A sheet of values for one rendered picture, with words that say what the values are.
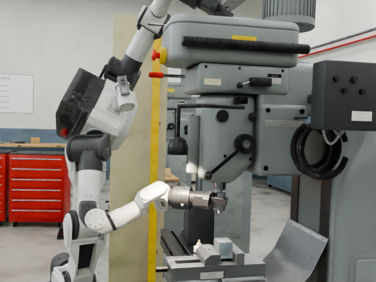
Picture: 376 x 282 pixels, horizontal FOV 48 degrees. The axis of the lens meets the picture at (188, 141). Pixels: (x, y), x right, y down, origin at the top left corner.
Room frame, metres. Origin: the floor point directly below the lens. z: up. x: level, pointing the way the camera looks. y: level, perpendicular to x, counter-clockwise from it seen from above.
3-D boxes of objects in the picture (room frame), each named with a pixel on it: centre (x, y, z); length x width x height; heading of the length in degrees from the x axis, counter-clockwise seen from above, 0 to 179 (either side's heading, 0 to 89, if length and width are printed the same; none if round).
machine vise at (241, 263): (1.53, -0.11, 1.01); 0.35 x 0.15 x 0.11; 103
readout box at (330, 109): (1.33, -0.49, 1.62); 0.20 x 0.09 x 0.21; 103
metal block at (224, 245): (1.53, -0.14, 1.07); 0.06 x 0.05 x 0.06; 13
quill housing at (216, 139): (1.59, -0.13, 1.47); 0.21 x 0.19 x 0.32; 13
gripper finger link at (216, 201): (1.56, -0.12, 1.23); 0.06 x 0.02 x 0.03; 78
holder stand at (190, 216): (2.04, -0.06, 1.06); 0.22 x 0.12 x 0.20; 6
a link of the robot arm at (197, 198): (1.61, -0.04, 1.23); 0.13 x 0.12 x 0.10; 168
